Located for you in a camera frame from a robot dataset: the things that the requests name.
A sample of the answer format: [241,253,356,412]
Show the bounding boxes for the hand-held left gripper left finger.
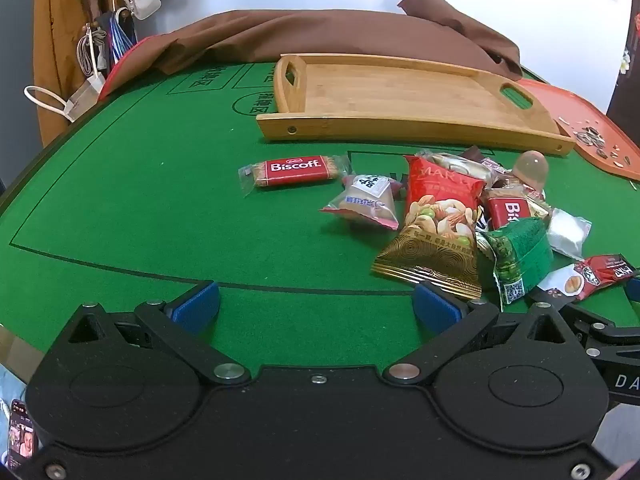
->
[65,280,251,386]

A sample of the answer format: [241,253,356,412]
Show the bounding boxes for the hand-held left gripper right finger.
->
[382,280,581,386]

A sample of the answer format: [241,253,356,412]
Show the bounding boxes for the red stick packet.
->
[537,254,638,303]

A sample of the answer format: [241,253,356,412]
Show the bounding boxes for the green snack packet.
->
[475,217,555,307]

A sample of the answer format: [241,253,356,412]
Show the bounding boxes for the silver white snack packet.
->
[545,207,592,257]

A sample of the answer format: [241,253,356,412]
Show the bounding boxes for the red mixed nut packet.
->
[371,154,487,301]

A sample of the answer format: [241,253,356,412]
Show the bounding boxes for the pink white snack packet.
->
[320,174,406,231]

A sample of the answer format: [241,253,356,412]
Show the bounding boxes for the white gold wafer packet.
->
[415,150,501,183]

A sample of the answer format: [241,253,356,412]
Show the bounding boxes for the pink jelly cup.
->
[510,151,550,196]

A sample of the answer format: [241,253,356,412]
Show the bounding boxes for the dark red snack packet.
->
[460,145,506,171]

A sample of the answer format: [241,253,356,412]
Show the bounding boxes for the red biscuit packet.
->
[238,155,353,196]
[480,185,553,233]

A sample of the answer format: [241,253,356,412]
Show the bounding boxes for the wooden tray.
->
[256,53,577,157]

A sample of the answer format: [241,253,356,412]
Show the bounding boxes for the pile of sunflower seeds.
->
[557,117,633,168]

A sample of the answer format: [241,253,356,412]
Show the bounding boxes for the orange plastic tray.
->
[515,78,640,182]

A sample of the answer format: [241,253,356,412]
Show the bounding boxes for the smartphone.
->
[7,399,38,468]

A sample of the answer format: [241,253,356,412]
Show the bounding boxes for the dark floral panel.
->
[605,0,640,116]

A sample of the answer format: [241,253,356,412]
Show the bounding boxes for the brown cloth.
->
[97,0,523,103]

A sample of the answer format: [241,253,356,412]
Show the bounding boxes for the white charger with cable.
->
[24,74,107,122]

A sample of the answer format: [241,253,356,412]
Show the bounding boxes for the blue striped straps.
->
[107,7,138,68]

